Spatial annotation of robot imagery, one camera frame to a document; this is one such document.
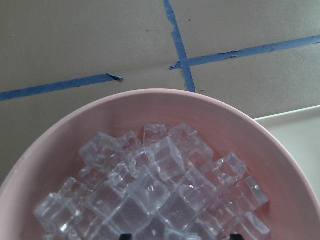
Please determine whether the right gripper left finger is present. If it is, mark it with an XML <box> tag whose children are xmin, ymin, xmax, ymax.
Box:
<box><xmin>119</xmin><ymin>233</ymin><xmax>133</xmax><ymax>240</ymax></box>

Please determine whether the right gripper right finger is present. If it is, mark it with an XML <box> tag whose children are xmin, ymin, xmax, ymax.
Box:
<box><xmin>229</xmin><ymin>234</ymin><xmax>243</xmax><ymax>240</ymax></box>

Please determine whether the clear ice cubes pile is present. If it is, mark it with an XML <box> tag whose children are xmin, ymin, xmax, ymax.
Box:
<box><xmin>33</xmin><ymin>123</ymin><xmax>270</xmax><ymax>240</ymax></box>

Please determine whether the pink bowl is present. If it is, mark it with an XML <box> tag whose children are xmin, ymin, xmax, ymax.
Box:
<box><xmin>0</xmin><ymin>89</ymin><xmax>320</xmax><ymax>240</ymax></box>

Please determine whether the cream serving tray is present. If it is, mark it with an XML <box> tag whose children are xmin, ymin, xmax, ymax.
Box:
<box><xmin>255</xmin><ymin>105</ymin><xmax>320</xmax><ymax>167</ymax></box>

